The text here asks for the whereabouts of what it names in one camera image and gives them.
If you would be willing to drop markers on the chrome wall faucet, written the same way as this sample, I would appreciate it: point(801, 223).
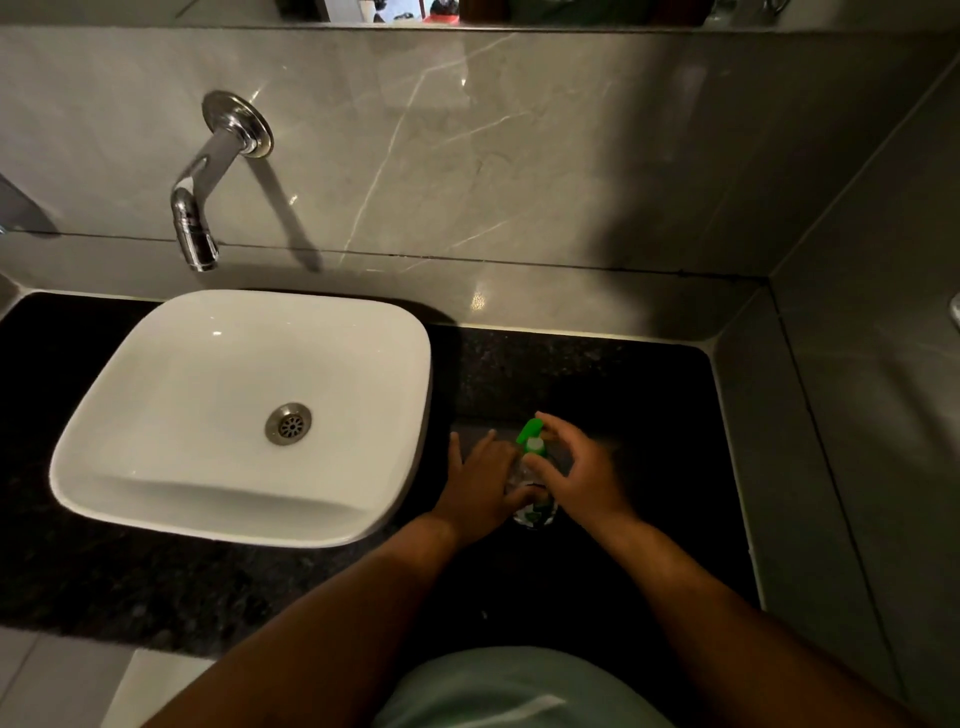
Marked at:
point(217, 150)

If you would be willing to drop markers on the person's left little finger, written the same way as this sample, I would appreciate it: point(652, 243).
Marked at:
point(454, 454)

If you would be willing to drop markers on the person's left hand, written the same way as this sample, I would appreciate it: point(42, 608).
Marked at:
point(476, 499)

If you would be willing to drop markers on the clear soap bottle green pump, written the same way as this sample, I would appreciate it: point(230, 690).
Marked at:
point(534, 446)

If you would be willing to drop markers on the person's right thumb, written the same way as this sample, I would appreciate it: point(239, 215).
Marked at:
point(540, 463)

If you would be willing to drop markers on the person's right forearm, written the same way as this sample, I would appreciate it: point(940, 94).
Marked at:
point(712, 622)

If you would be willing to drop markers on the person's left forearm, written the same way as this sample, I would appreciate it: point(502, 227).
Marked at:
point(337, 637)

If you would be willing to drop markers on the person's right hand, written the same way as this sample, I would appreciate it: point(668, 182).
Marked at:
point(589, 480)

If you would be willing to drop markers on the chrome wall fixture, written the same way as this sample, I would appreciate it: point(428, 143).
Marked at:
point(955, 311)

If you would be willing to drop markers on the white ceramic sink basin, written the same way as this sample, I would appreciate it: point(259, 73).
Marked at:
point(187, 390)

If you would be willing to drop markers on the person's left thumb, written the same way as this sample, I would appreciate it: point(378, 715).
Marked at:
point(523, 493)

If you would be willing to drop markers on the chrome sink drain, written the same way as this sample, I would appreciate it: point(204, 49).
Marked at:
point(289, 424)

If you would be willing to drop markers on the light green shirt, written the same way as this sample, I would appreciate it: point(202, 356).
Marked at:
point(510, 690)

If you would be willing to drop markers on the wall mirror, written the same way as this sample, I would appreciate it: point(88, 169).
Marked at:
point(225, 9)

